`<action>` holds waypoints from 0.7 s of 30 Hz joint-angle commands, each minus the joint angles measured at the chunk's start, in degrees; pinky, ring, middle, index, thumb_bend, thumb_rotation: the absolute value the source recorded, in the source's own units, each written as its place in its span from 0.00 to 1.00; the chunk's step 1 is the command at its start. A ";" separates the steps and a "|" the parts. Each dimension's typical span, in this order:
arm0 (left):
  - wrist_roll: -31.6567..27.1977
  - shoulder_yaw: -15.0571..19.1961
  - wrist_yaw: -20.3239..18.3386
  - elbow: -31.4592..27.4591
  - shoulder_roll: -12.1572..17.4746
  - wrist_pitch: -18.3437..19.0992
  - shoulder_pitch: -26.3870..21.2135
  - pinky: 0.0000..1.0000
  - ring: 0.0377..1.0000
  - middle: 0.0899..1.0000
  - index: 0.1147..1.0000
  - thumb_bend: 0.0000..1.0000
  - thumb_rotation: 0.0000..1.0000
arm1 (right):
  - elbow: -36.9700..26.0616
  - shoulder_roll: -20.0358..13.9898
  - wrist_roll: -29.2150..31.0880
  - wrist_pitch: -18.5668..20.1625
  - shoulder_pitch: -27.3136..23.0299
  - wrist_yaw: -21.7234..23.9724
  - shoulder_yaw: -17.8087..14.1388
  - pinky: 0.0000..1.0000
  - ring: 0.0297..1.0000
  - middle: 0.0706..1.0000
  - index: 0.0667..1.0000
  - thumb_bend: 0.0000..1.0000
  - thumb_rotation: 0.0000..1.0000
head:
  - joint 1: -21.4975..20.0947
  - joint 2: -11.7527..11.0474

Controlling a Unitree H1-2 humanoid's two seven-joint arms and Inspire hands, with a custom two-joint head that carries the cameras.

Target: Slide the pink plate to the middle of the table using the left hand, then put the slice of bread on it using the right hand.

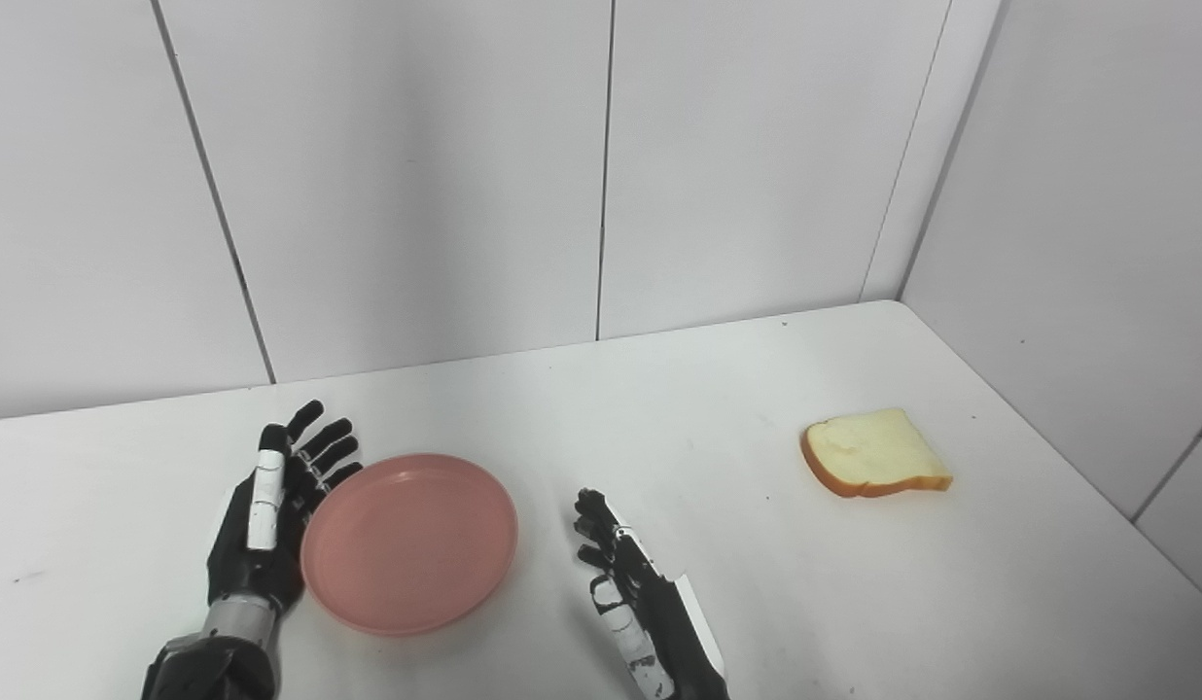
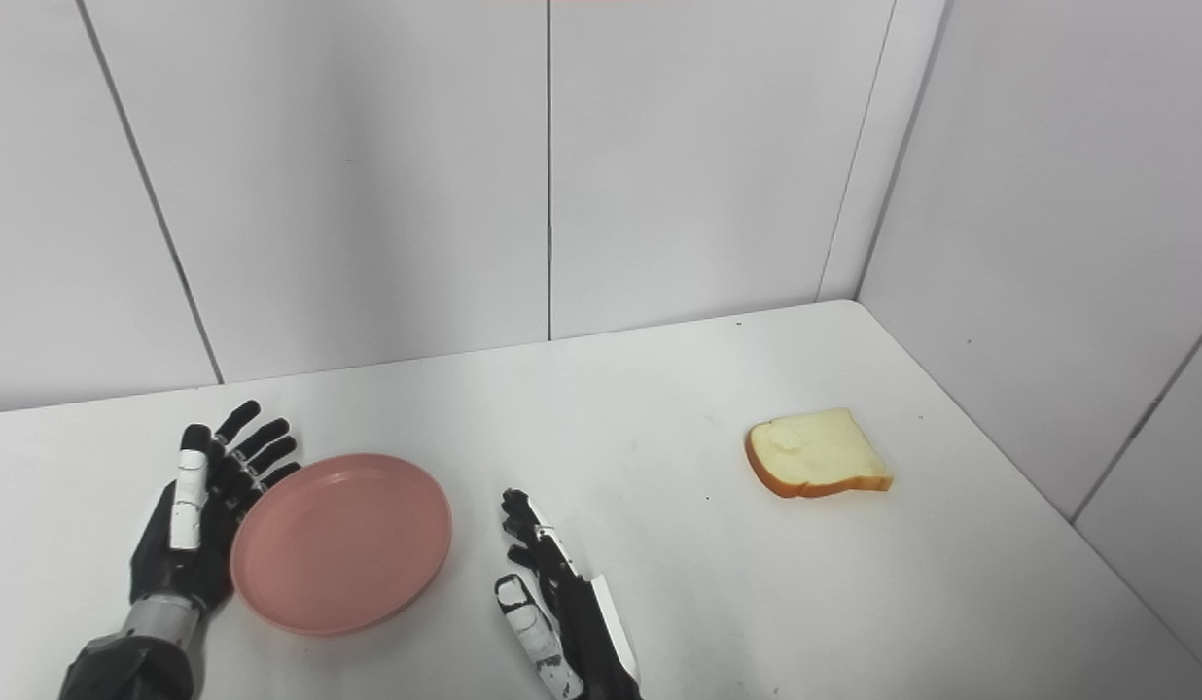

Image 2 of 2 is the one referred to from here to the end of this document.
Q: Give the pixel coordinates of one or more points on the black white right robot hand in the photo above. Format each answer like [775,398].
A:
[582,632]

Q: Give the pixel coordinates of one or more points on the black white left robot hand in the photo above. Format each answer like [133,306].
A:
[173,574]

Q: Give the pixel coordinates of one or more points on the pink round plate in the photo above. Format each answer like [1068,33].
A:
[340,542]

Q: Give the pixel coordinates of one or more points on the slice of bread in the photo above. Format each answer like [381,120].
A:
[815,452]

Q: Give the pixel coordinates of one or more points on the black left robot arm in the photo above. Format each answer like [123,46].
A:
[134,656]

